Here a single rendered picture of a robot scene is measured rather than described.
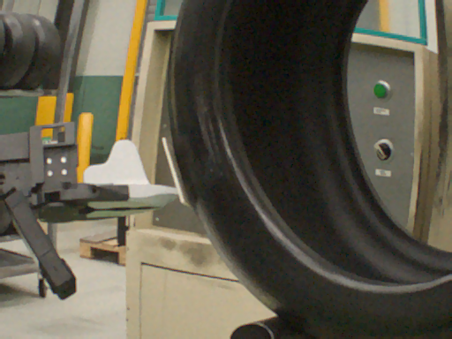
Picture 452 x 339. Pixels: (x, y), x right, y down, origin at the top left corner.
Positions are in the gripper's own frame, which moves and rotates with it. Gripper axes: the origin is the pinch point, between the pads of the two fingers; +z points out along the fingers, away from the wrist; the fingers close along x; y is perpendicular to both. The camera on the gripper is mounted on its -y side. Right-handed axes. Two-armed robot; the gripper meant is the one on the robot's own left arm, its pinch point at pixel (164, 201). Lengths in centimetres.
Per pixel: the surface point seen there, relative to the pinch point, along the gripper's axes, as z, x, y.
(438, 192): 36.7, 18.2, 2.9
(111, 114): 82, 945, 324
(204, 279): 16, 80, 6
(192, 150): 2.5, -2.4, 3.8
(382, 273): 25.5, 13.8, -7.1
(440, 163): 37.2, 16.9, 6.3
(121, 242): 53, 636, 129
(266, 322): 8.0, -0.1, -12.5
